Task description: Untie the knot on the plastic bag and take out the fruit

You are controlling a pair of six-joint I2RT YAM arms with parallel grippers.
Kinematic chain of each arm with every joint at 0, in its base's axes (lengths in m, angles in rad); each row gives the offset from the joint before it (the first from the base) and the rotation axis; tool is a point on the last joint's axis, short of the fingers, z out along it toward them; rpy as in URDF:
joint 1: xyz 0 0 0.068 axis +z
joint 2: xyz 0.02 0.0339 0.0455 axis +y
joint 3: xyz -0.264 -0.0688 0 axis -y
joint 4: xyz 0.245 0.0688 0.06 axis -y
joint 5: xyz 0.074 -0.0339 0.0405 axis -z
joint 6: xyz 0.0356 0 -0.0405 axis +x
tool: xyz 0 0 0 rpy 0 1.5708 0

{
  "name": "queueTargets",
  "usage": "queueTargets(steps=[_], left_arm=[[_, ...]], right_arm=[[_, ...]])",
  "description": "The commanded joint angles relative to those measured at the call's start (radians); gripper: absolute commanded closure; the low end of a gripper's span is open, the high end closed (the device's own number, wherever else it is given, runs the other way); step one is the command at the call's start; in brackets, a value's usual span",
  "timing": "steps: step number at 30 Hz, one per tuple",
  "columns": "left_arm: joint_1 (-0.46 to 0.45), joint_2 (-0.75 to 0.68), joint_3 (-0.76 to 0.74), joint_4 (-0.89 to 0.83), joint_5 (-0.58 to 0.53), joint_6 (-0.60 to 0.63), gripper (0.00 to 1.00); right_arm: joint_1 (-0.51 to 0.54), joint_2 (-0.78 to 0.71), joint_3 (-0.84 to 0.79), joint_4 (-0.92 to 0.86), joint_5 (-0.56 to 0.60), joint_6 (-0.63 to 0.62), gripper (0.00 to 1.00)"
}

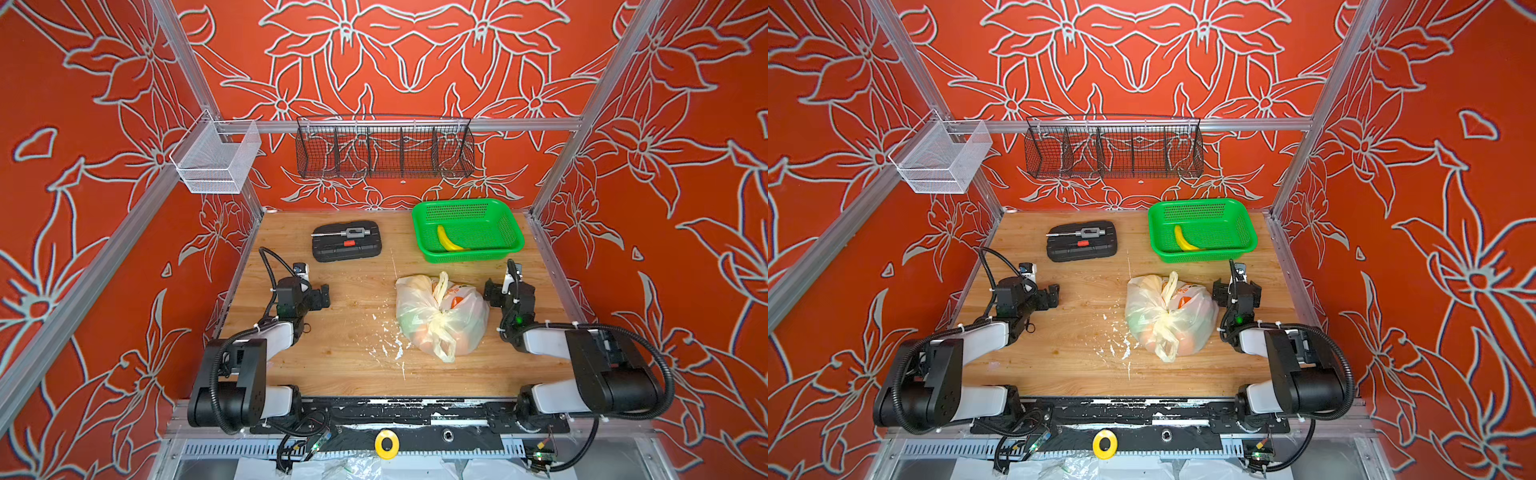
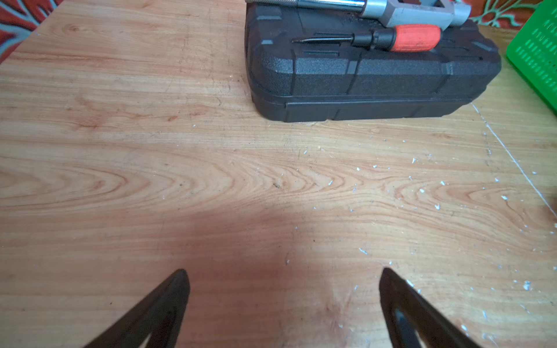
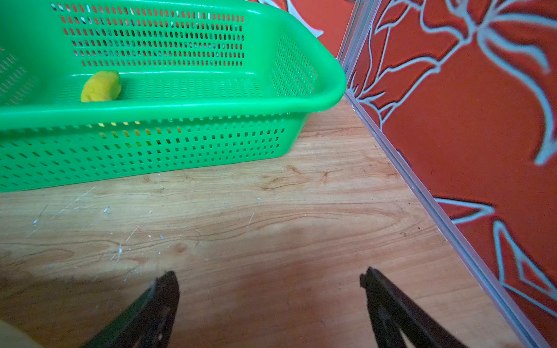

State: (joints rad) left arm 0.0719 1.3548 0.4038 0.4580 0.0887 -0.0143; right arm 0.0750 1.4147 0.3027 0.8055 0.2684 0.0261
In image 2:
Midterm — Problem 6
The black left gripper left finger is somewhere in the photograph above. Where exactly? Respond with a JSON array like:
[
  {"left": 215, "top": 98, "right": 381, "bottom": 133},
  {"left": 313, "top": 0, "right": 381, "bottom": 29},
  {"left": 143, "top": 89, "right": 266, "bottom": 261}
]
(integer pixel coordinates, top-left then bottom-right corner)
[{"left": 87, "top": 269, "right": 191, "bottom": 347}]

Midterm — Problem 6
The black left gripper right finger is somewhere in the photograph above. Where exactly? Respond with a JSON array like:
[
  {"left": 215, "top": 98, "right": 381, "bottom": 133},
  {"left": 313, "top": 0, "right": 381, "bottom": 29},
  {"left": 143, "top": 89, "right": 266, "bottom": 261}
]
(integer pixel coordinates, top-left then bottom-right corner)
[{"left": 379, "top": 268, "right": 480, "bottom": 348}]

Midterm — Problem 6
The black plastic tool case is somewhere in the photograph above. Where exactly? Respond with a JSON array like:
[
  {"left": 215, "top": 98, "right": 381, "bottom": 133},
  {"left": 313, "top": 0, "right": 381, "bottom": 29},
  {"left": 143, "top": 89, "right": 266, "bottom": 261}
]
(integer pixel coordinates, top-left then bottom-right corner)
[{"left": 245, "top": 3, "right": 501, "bottom": 123}]

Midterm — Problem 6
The green plastic basket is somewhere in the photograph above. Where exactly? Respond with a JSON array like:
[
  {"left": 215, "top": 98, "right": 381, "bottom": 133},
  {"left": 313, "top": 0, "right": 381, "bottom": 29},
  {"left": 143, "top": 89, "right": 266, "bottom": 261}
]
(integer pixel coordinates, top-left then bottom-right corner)
[{"left": 506, "top": 0, "right": 556, "bottom": 111}]

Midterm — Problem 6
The silver metal tap wrench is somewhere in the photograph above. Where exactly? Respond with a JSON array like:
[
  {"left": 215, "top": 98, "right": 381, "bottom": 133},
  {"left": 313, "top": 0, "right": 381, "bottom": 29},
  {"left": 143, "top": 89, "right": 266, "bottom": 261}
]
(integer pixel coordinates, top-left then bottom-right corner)
[{"left": 263, "top": 0, "right": 471, "bottom": 30}]

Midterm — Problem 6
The red handled screwdriver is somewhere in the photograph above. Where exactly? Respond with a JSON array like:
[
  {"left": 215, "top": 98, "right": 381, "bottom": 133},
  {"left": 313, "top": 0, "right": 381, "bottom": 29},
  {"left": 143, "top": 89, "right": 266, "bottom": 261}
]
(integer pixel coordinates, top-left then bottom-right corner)
[{"left": 292, "top": 25, "right": 442, "bottom": 53}]

